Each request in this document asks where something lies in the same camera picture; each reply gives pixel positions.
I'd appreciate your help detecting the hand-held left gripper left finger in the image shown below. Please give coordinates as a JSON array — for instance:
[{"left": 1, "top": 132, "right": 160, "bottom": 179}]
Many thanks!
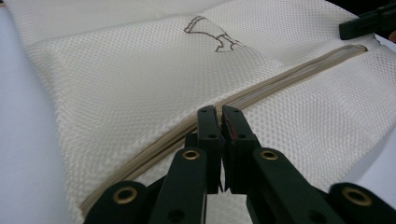
[{"left": 184, "top": 105, "right": 226, "bottom": 194}]

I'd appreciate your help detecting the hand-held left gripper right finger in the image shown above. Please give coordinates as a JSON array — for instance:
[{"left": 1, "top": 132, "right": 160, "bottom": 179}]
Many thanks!
[{"left": 220, "top": 105, "right": 263, "bottom": 194}]

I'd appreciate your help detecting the cream mesh laundry bag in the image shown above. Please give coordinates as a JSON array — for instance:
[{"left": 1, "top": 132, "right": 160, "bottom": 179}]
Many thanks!
[{"left": 4, "top": 0, "right": 396, "bottom": 224}]

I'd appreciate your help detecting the white table mat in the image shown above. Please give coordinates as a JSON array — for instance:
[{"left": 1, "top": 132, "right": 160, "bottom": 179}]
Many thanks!
[{"left": 0, "top": 6, "right": 76, "bottom": 224}]

